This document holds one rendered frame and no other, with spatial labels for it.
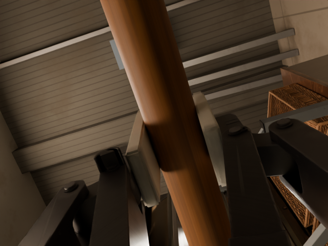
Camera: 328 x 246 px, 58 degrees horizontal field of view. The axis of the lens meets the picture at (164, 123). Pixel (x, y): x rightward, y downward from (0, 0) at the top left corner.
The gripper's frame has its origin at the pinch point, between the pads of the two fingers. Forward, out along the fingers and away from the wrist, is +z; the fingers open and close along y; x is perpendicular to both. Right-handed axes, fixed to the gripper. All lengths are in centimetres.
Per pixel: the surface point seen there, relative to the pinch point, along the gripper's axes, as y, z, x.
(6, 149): -221, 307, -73
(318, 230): 20, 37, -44
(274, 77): 91, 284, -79
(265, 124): 25, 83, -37
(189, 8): 32, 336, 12
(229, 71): 51, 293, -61
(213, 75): 34, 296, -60
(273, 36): 98, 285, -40
